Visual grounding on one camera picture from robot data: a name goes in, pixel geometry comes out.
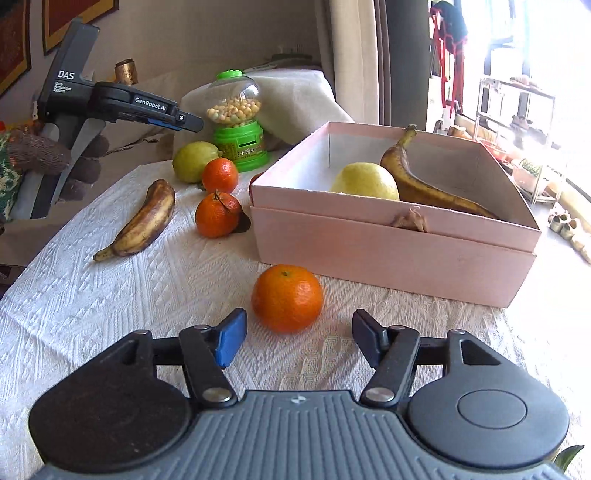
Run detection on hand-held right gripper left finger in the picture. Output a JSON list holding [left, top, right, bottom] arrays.
[[99, 308, 247, 409]]

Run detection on yellow-green lemon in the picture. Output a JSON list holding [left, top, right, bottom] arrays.
[[172, 141, 221, 184]]

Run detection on white shoe rack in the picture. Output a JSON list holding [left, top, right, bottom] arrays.
[[475, 76, 563, 205]]

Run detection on long brown banana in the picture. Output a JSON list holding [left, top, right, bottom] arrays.
[[380, 124, 502, 220]]

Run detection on brass ornament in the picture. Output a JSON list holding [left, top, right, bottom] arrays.
[[115, 58, 140, 86]]

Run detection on green leaf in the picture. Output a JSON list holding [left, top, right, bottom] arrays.
[[551, 445, 585, 474]]

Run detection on white sofa cover cloth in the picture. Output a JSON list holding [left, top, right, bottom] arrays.
[[180, 67, 356, 151]]

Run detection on shoes on floor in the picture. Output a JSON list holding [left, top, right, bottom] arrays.
[[549, 211, 591, 265]]

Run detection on pink cardboard box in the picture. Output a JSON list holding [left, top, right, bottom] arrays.
[[249, 121, 542, 309]]

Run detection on grey curtain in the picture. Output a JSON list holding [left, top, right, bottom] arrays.
[[318, 0, 433, 134]]

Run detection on large tangerine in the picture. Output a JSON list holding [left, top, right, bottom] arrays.
[[251, 264, 324, 334]]

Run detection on wide framed picture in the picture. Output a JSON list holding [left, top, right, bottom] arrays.
[[42, 0, 120, 56]]

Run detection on brown spotted banana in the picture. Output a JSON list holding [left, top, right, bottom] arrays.
[[93, 179, 177, 262]]

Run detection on dark and red hanging garment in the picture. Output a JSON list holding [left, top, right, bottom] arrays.
[[428, 0, 470, 114]]

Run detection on person's left hand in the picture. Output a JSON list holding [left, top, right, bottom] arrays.
[[8, 128, 110, 204]]

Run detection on red apple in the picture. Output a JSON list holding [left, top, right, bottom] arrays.
[[248, 172, 267, 204]]

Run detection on tangerine with stem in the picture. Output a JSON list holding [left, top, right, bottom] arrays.
[[195, 191, 243, 239]]

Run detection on green candy dispenser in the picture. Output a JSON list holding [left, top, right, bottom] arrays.
[[205, 69, 270, 174]]

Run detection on beige ribbon bow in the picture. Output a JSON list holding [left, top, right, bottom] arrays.
[[392, 207, 429, 232]]

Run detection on yellow pear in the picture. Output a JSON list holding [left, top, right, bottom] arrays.
[[331, 162, 400, 202]]

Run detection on narrow framed picture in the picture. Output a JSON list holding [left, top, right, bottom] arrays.
[[0, 0, 32, 96]]

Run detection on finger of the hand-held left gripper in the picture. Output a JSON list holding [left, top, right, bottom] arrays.
[[148, 111, 205, 134]]

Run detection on potted plant in white pot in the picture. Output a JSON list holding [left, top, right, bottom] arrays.
[[512, 158, 544, 195]]

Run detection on small tangerine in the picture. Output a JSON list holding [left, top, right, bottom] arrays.
[[202, 157, 240, 195]]

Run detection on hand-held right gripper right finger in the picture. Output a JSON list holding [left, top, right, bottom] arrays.
[[352, 309, 502, 408]]

